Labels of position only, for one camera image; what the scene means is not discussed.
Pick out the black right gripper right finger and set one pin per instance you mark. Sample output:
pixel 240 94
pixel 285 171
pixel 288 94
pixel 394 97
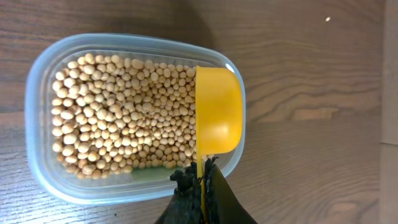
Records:
pixel 221 203

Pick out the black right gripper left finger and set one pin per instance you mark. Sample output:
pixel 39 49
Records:
pixel 185 205

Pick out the cardboard side panel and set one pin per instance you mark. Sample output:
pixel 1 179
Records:
pixel 388 182

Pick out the yellow measuring scoop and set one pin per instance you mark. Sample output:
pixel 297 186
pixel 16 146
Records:
pixel 220 121

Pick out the pile of soybeans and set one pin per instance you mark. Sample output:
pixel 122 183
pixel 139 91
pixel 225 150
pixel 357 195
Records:
pixel 113 114

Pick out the clear plastic container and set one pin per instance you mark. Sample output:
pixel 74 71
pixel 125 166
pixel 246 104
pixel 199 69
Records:
pixel 43 163

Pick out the green tape strip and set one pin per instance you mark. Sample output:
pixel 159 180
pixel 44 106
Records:
pixel 152 174

